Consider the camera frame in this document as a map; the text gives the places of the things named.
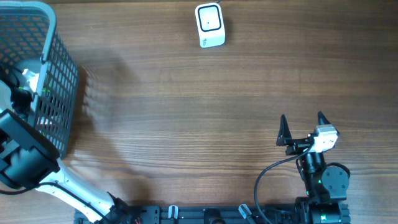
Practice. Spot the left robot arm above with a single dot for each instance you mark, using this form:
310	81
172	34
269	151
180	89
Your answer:
36	164

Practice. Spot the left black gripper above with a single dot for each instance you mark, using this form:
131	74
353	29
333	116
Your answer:
22	112

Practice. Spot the white barcode scanner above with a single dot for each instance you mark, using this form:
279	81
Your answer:
210	25

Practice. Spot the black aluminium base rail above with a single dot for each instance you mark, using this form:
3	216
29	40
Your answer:
276	213

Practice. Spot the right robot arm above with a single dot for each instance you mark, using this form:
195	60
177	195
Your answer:
326	183

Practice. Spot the grey plastic mesh basket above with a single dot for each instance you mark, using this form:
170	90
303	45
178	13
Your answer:
29	40

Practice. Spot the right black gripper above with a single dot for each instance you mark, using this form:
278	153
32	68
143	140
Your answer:
285	139

